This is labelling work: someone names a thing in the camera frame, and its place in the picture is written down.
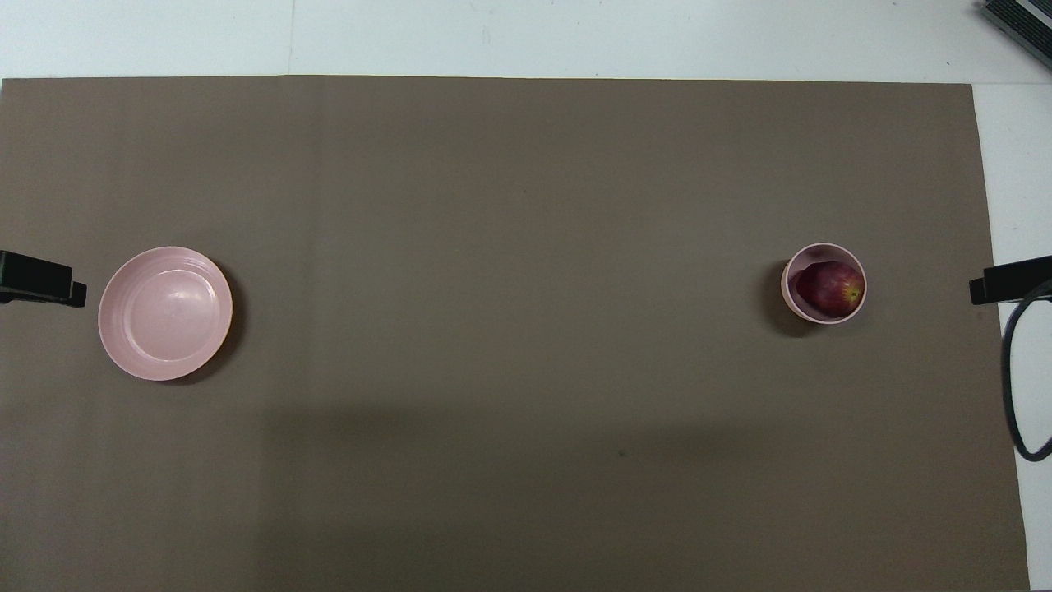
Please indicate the dark red apple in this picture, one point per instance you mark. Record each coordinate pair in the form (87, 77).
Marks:
(830, 289)

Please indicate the pink plate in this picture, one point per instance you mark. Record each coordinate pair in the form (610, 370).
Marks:
(164, 312)

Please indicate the pink bowl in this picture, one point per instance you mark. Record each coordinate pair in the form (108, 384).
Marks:
(809, 253)

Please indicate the grey ribbed device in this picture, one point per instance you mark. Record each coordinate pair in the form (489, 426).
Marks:
(1023, 18)

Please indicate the brown table mat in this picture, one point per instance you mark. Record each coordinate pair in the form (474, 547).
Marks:
(493, 247)

